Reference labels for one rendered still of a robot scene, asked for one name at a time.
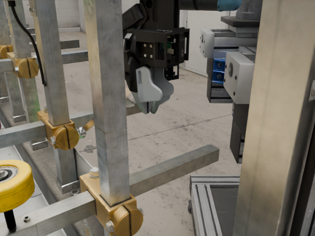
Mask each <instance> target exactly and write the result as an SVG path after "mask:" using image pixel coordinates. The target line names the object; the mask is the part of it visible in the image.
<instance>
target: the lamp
mask: <svg viewBox="0 0 315 236"><path fill-rule="evenodd" d="M7 1H8V6H9V7H11V9H12V12H13V15H14V17H15V19H16V21H17V23H18V24H19V26H20V27H21V28H22V30H23V31H24V32H25V33H26V34H27V35H28V36H29V38H30V40H31V42H32V44H33V46H34V49H35V52H36V56H37V60H38V64H39V69H40V73H41V79H42V84H43V85H44V86H45V87H46V86H47V84H46V81H45V79H44V73H43V69H42V64H41V60H40V56H39V53H38V49H37V46H36V43H35V41H34V39H33V37H32V35H31V34H30V33H29V32H28V31H27V30H26V28H25V27H24V26H23V25H22V23H21V22H20V20H19V18H18V16H17V14H16V11H15V7H16V4H15V0H7ZM28 1H29V5H30V8H29V11H30V13H31V16H35V17H37V9H36V3H35V0H28Z"/></svg>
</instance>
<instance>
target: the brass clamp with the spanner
mask: <svg viewBox="0 0 315 236"><path fill-rule="evenodd" d="M37 119H38V121H42V122H43V123H44V124H45V129H46V135H47V137H46V139H47V140H48V141H49V142H50V144H51V145H52V146H53V147H54V148H55V149H58V148H60V149H62V150H69V149H72V148H74V147H75V146H76V145H77V143H78V141H79V133H78V131H77V130H76V129H75V123H74V122H73V121H72V120H71V119H70V122H69V123H65V124H61V125H56V126H53V124H52V123H51V122H50V121H49V117H48V113H45V112H44V111H38V112H37Z"/></svg>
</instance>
